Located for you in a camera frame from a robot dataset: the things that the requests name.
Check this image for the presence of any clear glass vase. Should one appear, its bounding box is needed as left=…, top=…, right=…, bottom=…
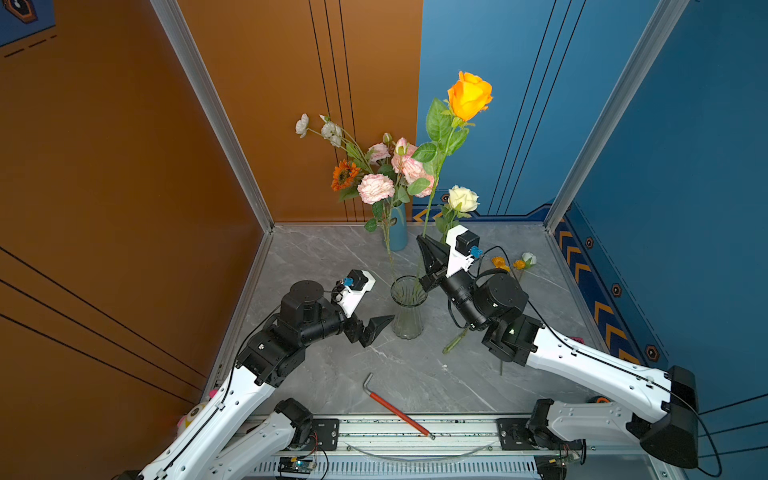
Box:
left=390, top=275, right=428, bottom=340

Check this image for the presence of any teal ceramic vase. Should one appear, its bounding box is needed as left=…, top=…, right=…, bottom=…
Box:
left=385, top=205, right=408, bottom=252

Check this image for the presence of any large pink peach rose stem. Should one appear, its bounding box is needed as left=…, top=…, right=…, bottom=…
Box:
left=391, top=138, right=435, bottom=198

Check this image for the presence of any pink carnation rose stem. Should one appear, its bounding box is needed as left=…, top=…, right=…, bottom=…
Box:
left=357, top=174, right=395, bottom=276

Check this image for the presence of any white rose flower stem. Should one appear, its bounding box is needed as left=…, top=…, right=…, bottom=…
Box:
left=495, top=252, right=542, bottom=366

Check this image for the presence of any pink peony flower stem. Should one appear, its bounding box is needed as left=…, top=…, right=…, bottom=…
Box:
left=366, top=132, right=398, bottom=182

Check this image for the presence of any orange yellow rose stem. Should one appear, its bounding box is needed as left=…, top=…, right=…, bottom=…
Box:
left=412, top=71, right=493, bottom=234

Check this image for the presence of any cream white rose stem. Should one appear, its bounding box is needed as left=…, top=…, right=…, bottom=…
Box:
left=433, top=186, right=479, bottom=303

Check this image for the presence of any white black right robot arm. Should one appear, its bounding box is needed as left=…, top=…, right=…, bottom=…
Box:
left=417, top=226, right=709, bottom=470

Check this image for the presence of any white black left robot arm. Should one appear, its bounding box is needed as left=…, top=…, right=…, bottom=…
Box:
left=120, top=270, right=394, bottom=479

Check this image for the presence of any small orange bud stem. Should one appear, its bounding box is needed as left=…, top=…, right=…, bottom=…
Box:
left=442, top=256, right=511, bottom=355

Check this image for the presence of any green circuit board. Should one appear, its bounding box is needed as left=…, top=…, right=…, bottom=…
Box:
left=277, top=457, right=318, bottom=479

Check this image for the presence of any white panda plush toy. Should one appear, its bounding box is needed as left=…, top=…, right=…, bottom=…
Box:
left=176, top=389, right=218, bottom=437

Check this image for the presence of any orange black tape measure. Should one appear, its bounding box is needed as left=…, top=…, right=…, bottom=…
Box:
left=587, top=395, right=611, bottom=403

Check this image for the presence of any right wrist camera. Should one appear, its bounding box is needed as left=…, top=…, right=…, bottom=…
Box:
left=446, top=225, right=483, bottom=278

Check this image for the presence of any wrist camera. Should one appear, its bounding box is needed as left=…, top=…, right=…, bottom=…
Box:
left=446, top=225, right=483, bottom=278
left=331, top=269, right=376, bottom=318

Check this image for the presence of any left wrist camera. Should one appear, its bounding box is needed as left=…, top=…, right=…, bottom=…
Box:
left=331, top=269, right=376, bottom=318

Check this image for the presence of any red handled hex key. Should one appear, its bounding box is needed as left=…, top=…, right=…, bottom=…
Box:
left=362, top=372, right=436, bottom=440

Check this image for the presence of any right aluminium corner post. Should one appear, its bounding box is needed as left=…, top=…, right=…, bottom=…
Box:
left=544, top=0, right=689, bottom=234

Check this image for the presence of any aluminium corner post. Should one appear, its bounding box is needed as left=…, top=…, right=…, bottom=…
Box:
left=544, top=0, right=689, bottom=234
left=150, top=0, right=274, bottom=234

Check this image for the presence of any left aluminium corner post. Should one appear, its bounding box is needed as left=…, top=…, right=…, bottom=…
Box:
left=150, top=0, right=274, bottom=234

